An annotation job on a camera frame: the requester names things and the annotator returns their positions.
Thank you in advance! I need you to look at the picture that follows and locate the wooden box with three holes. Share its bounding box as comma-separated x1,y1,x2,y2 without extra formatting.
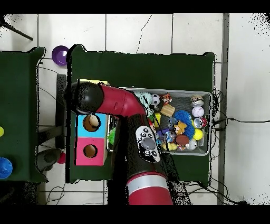
74,79,110,166

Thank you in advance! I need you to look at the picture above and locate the black rod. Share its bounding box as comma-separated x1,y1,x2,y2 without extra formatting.
0,21,34,41

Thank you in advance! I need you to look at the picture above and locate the purple bowl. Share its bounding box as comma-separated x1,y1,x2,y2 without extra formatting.
51,45,70,67

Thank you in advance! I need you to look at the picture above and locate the black metal frame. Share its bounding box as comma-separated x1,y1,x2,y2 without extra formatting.
55,73,68,150

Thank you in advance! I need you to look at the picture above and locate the green spiky ball toy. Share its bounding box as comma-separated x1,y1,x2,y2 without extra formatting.
107,127,116,145

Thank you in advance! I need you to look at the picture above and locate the clear mesh bin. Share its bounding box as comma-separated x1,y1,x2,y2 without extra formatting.
106,87,212,156

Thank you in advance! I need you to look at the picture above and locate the small tiger toy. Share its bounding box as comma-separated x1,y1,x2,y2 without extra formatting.
160,92,172,105

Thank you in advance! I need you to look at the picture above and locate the blue spiky ball toy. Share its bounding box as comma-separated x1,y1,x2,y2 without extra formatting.
173,109,196,140

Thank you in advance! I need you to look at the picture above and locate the small baseball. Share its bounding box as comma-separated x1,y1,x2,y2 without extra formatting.
191,106,205,118

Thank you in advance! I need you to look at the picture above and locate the crushed red soda can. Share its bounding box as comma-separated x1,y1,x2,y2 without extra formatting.
193,117,208,129

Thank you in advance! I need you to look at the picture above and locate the small soccer ball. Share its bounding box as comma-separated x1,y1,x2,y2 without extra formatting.
150,94,161,106

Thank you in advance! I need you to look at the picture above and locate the mint green knitted cloth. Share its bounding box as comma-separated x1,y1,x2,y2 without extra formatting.
134,92,155,118

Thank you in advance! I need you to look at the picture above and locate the brown toy football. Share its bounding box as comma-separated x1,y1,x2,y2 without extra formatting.
175,134,190,146

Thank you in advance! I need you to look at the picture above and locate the black power cable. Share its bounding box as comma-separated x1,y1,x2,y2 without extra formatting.
213,117,270,124

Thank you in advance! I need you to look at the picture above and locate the plain yellow ball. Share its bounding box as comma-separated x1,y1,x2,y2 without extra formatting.
192,129,204,141

